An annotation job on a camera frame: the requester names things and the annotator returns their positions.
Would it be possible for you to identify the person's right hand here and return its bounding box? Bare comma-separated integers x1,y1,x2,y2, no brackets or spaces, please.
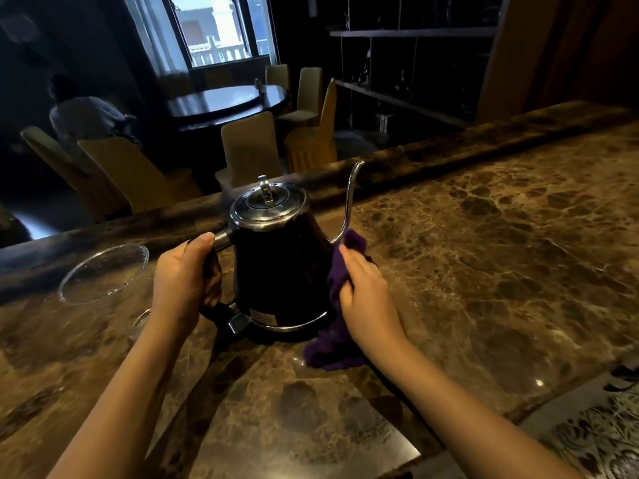
338,243,407,353

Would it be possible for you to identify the person's left hand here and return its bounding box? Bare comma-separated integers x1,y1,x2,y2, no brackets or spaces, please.
151,232,223,338

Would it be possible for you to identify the purple cleaning cloth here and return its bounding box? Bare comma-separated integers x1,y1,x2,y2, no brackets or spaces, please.
303,229,378,371

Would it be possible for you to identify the black gooseneck kettle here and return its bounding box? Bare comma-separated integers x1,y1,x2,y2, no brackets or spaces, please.
200,161,365,340

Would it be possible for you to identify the person's left forearm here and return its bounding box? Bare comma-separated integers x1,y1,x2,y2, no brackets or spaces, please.
47,314,200,479

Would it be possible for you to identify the person's right forearm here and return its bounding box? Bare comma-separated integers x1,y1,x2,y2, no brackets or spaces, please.
360,334,585,479

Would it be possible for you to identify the beige covered chair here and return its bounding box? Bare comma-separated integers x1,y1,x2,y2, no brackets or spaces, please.
77,137,204,215
215,111,284,190
20,126,131,221
278,67,323,126
265,64,291,92

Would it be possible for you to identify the small clear glass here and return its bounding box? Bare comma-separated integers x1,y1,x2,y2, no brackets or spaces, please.
129,308,153,342

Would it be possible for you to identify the clear glass bowl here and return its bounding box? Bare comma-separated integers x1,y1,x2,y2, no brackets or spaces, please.
57,243,150,306

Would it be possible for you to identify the yellow skirted chair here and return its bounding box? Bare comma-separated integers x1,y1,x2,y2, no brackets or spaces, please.
284,80,339,174

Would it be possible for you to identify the round dark dining table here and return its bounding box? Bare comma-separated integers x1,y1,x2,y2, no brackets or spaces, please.
167,84,289,131

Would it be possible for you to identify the white sheer curtain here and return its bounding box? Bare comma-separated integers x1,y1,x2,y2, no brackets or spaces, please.
121,0,189,78

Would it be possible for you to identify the window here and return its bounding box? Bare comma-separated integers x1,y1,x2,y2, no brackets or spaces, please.
161,0,278,70

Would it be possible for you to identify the dark wall shelf unit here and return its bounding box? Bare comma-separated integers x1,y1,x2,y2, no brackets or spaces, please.
327,0,500,130

